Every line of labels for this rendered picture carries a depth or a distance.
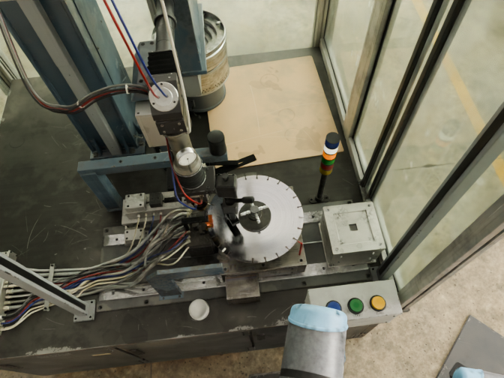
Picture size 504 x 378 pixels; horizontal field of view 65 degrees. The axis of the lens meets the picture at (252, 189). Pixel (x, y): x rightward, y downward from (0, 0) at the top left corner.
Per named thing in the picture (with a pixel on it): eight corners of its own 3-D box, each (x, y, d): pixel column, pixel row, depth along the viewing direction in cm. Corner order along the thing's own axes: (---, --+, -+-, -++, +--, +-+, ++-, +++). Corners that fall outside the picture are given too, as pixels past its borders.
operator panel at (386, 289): (382, 291, 140) (393, 279, 127) (390, 322, 134) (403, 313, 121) (304, 300, 139) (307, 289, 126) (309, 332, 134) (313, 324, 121)
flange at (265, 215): (232, 213, 135) (232, 210, 133) (258, 196, 138) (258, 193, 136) (250, 237, 130) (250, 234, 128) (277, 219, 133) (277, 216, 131)
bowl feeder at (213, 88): (230, 69, 197) (223, 4, 166) (235, 116, 182) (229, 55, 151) (169, 76, 197) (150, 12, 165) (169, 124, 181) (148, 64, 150)
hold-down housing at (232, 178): (240, 202, 123) (235, 168, 105) (239, 216, 121) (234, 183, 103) (223, 202, 123) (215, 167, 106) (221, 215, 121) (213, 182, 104)
